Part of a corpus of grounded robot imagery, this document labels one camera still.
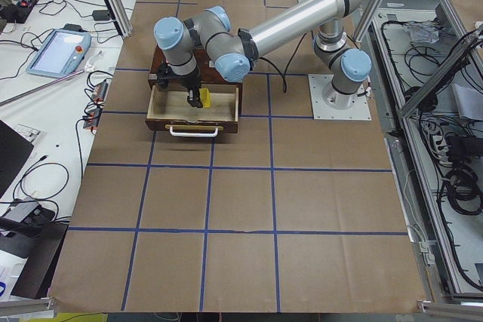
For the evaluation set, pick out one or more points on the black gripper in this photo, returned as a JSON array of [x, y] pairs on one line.
[[191, 84]]

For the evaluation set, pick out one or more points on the yellow block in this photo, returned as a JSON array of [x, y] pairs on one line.
[[205, 97]]

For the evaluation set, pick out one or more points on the light wooden drawer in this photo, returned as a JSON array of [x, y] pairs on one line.
[[169, 107]]

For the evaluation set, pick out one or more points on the white drawer handle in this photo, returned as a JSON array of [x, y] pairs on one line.
[[193, 134]]

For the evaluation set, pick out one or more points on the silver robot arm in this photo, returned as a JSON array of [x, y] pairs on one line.
[[234, 56]]

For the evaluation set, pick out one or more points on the black power adapter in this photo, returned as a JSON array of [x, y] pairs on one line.
[[101, 15]]

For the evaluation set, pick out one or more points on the long metal rod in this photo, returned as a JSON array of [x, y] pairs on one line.
[[41, 87]]

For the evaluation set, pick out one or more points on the brown paper table cover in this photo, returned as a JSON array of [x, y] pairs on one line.
[[289, 214]]

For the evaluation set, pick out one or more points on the teach pendant near post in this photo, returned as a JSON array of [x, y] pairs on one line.
[[60, 54]]

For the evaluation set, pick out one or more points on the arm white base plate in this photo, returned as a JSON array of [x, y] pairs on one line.
[[329, 105]]

